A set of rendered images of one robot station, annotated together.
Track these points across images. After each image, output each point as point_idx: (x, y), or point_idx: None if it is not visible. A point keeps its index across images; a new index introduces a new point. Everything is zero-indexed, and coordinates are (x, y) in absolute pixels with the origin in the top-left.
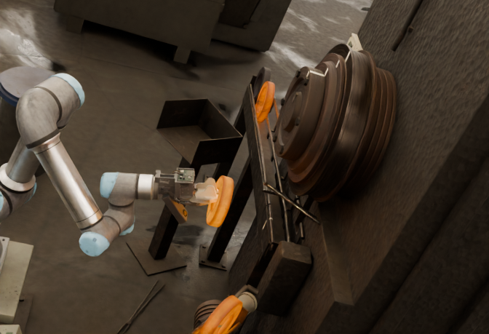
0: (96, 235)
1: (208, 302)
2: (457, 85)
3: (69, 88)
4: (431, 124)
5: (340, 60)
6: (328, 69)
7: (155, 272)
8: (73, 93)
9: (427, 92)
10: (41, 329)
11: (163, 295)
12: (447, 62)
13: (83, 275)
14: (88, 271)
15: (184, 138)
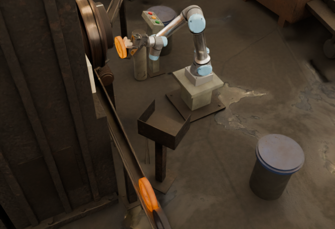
0: (153, 35)
1: (110, 73)
2: None
3: (192, 14)
4: None
5: None
6: (93, 2)
7: (153, 166)
8: (190, 15)
9: None
10: (173, 115)
11: (142, 158)
12: None
13: (180, 144)
14: (180, 147)
15: (171, 129)
